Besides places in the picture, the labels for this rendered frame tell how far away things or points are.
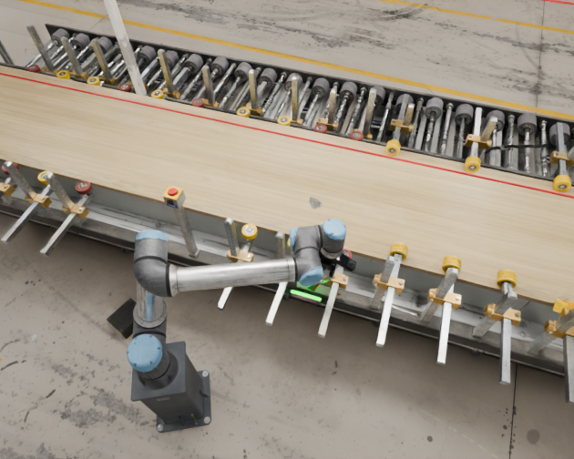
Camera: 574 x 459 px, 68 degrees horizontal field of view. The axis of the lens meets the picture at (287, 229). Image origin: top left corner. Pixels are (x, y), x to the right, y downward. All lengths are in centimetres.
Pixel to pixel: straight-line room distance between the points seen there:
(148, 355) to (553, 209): 216
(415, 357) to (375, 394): 36
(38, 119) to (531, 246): 298
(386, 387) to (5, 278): 276
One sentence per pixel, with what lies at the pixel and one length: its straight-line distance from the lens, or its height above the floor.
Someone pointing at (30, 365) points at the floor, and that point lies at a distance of 326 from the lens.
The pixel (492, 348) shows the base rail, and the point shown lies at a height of 68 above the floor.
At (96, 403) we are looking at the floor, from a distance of 299.
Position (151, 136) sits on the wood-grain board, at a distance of 280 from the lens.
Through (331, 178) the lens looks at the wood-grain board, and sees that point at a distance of 241.
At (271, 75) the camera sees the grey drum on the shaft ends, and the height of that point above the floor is 85.
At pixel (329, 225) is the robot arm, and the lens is 161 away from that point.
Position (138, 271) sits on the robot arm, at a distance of 154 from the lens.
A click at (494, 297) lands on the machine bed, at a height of 75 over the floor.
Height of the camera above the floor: 267
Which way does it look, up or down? 54 degrees down
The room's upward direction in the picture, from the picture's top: 1 degrees counter-clockwise
